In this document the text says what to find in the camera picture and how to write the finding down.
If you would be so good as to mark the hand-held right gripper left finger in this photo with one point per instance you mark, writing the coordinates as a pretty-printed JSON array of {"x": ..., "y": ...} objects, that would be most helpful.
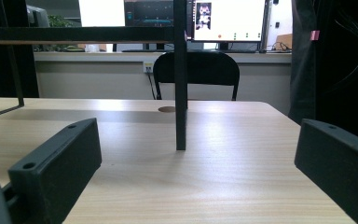
[{"x": 62, "y": 168}]

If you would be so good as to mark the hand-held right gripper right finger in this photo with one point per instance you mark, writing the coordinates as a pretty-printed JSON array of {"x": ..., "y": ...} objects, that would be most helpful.
[{"x": 338, "y": 168}]

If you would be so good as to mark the black metal shelf rack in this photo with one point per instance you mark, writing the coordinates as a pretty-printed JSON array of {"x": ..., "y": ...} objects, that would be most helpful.
[{"x": 180, "y": 93}]

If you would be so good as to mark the dark grey hanging cloth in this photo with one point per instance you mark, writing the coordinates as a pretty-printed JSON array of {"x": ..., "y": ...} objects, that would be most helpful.
[{"x": 301, "y": 77}]

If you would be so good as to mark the pink tag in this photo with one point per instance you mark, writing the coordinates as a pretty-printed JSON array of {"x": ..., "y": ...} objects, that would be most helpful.
[{"x": 314, "y": 35}]

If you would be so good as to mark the cardboard box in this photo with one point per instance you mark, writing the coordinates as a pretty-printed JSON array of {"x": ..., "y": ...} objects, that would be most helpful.
[{"x": 285, "y": 41}]

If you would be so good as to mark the green plant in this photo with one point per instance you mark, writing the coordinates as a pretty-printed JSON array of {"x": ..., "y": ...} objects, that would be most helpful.
[{"x": 59, "y": 21}]

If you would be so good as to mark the grey monitor back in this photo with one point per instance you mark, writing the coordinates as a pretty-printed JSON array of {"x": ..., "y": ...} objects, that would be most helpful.
[{"x": 38, "y": 17}]

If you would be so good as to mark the black chair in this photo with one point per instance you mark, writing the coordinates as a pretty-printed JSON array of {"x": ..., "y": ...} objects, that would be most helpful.
[{"x": 208, "y": 68}]

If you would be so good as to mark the computer monitor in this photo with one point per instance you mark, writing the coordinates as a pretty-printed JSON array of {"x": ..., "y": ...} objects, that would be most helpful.
[
  {"x": 230, "y": 21},
  {"x": 149, "y": 12}
]

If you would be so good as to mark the white wall socket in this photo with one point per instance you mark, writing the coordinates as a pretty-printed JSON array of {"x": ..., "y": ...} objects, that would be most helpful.
[{"x": 148, "y": 67}]

